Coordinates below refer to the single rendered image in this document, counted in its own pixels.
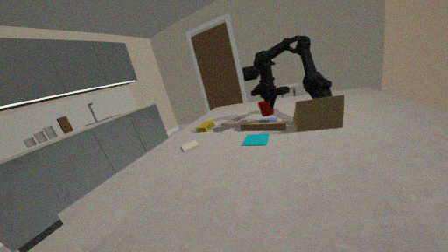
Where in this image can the red cup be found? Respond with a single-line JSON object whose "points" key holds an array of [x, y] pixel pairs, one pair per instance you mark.
{"points": [[265, 108]]}

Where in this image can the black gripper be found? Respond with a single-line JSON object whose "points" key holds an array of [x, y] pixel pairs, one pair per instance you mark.
{"points": [[272, 93]]}

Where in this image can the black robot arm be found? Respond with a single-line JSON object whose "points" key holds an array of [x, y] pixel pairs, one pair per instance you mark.
{"points": [[316, 85]]}

